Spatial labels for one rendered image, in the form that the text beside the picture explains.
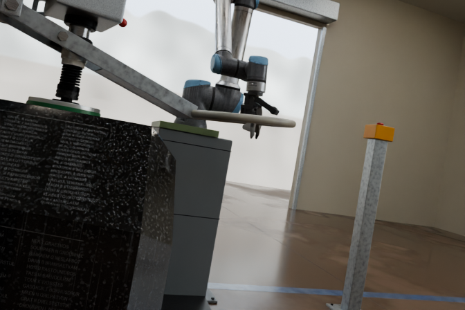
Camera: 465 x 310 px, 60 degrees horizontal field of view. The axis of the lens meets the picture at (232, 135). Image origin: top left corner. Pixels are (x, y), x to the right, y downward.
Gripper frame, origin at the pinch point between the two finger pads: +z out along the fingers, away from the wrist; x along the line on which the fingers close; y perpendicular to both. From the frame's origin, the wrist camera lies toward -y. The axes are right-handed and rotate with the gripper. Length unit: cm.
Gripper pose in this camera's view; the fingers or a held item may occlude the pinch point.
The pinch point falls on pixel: (255, 136)
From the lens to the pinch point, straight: 185.4
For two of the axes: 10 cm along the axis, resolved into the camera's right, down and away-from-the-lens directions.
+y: -9.0, -0.9, 4.3
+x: -4.2, -0.5, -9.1
